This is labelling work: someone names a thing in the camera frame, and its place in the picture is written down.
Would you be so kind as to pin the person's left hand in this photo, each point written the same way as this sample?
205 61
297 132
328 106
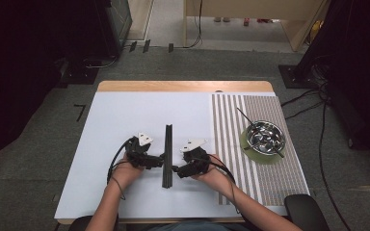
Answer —
126 174

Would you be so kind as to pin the black floor tape strip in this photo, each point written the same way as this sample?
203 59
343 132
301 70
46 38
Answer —
133 46
146 46
171 48

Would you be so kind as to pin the black stand base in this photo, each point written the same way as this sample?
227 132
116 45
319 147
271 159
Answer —
294 80
80 77

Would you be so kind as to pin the flat red object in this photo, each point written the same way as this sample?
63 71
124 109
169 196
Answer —
265 20

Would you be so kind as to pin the white table cover sheet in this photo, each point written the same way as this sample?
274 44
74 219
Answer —
125 112

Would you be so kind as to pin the black curtain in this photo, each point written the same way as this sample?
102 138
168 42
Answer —
366 64
19 64

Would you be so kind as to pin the yellow object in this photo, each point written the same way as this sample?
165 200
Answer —
316 29

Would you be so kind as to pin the pale floor tape strip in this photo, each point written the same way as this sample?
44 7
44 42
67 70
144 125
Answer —
366 188

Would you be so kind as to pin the green bowl with steel liner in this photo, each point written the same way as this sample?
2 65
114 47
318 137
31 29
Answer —
269 133

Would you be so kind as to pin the dark glass cabinet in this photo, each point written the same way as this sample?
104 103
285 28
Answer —
122 19

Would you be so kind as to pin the person's right hand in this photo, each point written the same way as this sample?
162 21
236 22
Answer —
216 176

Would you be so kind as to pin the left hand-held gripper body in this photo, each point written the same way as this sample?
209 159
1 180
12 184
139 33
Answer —
138 150

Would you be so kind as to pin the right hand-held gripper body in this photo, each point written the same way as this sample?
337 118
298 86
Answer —
197 160

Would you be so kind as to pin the striped woven placemat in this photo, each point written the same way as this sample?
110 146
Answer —
269 183

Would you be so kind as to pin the black floor tape corner mark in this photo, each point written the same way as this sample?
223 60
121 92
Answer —
80 114

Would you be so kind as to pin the light wooden desk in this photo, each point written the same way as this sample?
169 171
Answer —
253 8

